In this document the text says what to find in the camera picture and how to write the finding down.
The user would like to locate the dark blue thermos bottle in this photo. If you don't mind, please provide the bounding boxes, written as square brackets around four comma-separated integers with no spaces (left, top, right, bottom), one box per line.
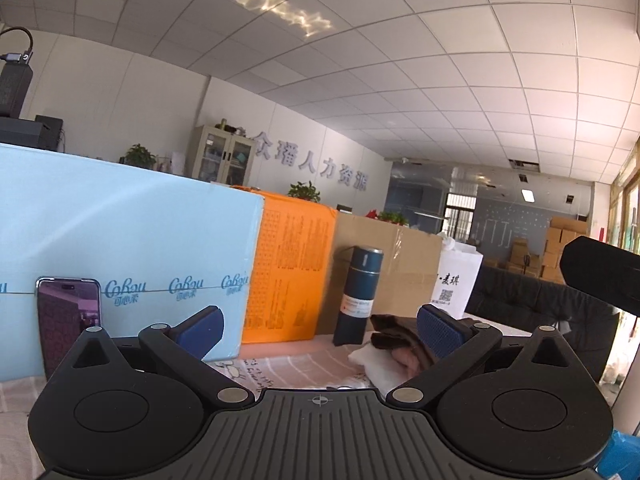
[333,246,384,347]

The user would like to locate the white shopping bag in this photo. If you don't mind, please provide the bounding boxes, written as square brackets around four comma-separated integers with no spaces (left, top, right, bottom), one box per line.
[431,232,483,320]

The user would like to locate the pink knitted sweater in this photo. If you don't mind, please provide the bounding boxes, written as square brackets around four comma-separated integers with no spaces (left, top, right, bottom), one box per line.
[392,348,423,379]

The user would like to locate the stacked cardboard boxes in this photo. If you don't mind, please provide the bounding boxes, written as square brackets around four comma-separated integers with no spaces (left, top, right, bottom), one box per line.
[483,217,588,285]

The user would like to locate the blue plastic parcel bag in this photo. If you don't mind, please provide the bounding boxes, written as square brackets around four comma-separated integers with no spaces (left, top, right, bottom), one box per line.
[597,430,640,480]

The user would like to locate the brown cardboard box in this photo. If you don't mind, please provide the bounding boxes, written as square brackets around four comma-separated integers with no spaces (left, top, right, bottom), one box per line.
[316,212,442,335]

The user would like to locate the black cable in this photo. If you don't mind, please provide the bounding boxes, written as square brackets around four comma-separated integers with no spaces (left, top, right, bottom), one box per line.
[0,26,36,64]

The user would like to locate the white folded garment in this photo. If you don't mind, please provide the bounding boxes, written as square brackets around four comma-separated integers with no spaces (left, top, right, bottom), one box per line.
[348,344,409,398]

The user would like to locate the smartphone leaning on box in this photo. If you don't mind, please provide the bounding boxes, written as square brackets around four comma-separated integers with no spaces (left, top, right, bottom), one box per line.
[36,278,101,379]

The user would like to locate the light blue Cobou box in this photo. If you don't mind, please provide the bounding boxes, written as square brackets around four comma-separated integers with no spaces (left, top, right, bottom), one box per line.
[1,145,264,380]

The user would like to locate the grey glass door cabinet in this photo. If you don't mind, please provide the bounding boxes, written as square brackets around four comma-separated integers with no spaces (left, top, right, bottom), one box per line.
[186,126,256,186]

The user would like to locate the brown leather jacket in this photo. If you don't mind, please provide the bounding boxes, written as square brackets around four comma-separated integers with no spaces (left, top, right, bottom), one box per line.
[370,314,439,372]

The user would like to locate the black leather sofa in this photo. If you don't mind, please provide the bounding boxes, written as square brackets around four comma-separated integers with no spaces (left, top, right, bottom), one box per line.
[465,266,620,382]

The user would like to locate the orange printed box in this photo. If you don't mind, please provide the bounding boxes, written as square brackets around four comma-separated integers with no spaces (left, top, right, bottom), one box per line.
[242,190,337,344]

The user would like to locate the green potted plant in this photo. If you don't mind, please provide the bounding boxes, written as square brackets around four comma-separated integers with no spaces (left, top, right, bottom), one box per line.
[119,143,156,169]
[288,181,321,203]

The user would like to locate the black power adapter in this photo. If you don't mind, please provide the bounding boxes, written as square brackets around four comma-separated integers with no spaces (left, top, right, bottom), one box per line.
[0,52,34,119]

